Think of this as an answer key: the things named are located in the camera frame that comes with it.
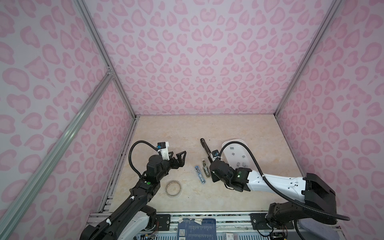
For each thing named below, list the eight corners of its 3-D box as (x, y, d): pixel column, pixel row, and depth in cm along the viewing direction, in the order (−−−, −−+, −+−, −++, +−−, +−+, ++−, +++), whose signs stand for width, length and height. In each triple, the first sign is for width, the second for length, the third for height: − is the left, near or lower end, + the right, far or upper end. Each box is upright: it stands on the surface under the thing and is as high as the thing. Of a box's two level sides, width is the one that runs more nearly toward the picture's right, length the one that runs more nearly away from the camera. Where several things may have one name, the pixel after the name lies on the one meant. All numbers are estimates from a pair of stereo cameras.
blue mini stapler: (201, 185, 87) (202, 183, 86) (194, 167, 94) (194, 166, 93) (205, 183, 88) (206, 181, 86) (198, 166, 95) (198, 164, 93)
